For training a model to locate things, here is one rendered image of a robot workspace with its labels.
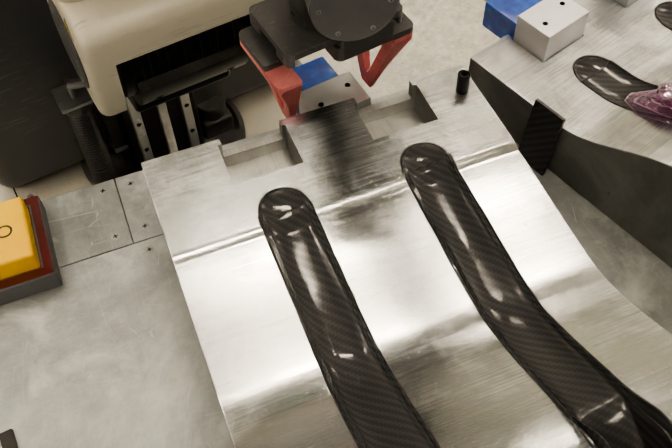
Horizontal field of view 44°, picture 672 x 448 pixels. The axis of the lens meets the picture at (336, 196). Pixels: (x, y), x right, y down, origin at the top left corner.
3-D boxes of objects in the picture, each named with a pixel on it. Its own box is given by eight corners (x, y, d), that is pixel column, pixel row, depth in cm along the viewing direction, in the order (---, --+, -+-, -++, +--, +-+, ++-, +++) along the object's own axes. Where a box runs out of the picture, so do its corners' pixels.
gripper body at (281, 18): (404, 27, 64) (410, -54, 58) (289, 76, 61) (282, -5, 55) (359, -19, 67) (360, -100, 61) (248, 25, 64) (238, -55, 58)
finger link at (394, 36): (410, 96, 71) (417, 10, 63) (338, 129, 68) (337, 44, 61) (367, 50, 74) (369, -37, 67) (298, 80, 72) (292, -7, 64)
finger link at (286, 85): (359, 120, 69) (361, 34, 61) (284, 154, 67) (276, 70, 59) (318, 71, 73) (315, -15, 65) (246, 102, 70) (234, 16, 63)
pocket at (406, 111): (350, 129, 66) (349, 98, 63) (410, 111, 67) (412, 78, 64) (372, 171, 64) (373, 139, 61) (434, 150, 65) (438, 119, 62)
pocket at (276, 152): (221, 170, 64) (214, 139, 61) (285, 150, 65) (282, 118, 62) (239, 214, 62) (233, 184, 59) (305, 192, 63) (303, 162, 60)
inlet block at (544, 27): (435, 7, 79) (440, -40, 74) (473, -15, 80) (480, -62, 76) (537, 83, 72) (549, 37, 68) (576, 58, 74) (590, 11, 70)
